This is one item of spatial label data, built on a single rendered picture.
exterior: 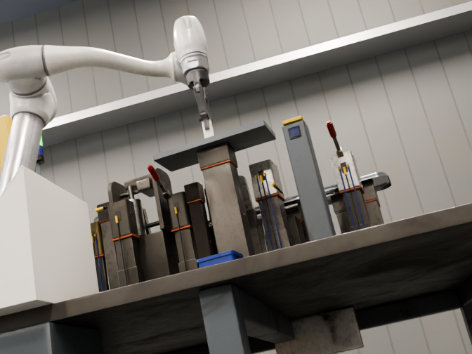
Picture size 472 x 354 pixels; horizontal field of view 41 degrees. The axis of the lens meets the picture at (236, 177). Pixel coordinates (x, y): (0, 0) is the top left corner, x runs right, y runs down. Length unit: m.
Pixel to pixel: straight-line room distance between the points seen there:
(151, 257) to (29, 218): 0.65
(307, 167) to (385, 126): 2.48
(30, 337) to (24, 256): 0.19
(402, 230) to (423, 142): 2.89
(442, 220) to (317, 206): 0.51
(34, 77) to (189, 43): 0.51
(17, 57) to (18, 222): 0.77
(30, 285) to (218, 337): 0.43
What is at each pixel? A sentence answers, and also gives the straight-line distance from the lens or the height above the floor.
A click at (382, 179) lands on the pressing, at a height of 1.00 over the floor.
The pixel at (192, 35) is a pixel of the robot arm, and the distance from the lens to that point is 2.11.
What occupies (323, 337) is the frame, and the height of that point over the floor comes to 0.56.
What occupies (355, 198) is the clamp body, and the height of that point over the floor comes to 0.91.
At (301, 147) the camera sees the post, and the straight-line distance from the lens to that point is 1.88.
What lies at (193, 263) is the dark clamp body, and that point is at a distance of 2.04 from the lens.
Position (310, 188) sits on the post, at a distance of 1.84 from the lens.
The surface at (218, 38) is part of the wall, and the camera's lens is 4.72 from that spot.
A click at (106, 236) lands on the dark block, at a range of 2.19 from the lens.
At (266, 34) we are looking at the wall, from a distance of 4.66.
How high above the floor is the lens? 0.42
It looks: 19 degrees up
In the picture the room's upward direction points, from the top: 12 degrees counter-clockwise
